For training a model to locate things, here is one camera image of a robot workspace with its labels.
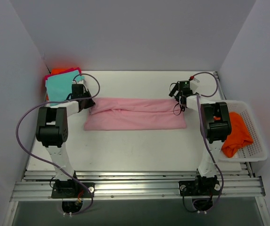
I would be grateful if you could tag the folded teal t shirt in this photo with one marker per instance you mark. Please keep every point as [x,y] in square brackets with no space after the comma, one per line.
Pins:
[73,76]

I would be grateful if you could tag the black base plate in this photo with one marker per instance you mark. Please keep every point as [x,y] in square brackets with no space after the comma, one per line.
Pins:
[199,188]
[72,189]

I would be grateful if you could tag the orange t shirt in basket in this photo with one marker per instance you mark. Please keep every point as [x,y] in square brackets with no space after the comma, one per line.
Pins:
[239,137]

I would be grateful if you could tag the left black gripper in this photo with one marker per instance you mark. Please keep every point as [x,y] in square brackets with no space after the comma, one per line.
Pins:
[88,102]

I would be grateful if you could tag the folded magenta t shirt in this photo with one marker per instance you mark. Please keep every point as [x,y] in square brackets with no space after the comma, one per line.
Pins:
[58,71]

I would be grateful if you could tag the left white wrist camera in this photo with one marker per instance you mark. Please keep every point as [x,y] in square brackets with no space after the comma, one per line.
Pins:
[79,81]

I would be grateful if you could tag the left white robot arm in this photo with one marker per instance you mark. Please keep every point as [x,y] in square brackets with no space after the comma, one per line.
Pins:
[52,132]

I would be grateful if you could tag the aluminium mounting rail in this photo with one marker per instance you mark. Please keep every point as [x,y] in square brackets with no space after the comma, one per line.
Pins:
[135,185]

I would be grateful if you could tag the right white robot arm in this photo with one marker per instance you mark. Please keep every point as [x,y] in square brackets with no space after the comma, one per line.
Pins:
[215,127]

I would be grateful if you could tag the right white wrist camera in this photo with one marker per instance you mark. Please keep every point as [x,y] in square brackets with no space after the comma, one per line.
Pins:
[194,83]

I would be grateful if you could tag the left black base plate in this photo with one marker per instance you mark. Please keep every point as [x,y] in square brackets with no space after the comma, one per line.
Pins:
[72,189]

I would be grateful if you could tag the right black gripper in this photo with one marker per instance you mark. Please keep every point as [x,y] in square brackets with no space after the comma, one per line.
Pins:
[176,91]

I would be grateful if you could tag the pink t shirt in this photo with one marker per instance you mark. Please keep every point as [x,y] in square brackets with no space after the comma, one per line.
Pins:
[133,114]

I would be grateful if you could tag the white plastic basket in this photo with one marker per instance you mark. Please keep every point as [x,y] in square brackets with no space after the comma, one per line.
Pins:
[251,153]

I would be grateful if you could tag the folded orange t shirt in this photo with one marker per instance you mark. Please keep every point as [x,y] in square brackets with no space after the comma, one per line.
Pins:
[57,84]

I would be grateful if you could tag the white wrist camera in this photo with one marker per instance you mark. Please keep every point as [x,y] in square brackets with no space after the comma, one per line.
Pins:
[194,83]
[79,81]

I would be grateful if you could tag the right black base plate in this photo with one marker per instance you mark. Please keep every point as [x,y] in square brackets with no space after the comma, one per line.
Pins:
[199,188]

